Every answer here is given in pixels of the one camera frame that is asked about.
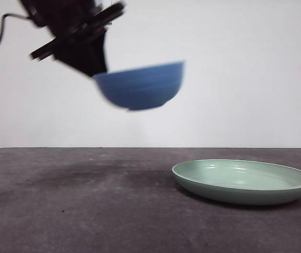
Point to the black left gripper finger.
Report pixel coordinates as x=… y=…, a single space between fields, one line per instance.
x=79 y=58
x=102 y=55

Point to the blue bowl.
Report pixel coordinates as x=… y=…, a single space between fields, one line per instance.
x=139 y=87

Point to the green plate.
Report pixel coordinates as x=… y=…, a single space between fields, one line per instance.
x=242 y=184

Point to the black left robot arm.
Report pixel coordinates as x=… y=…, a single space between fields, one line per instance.
x=58 y=10

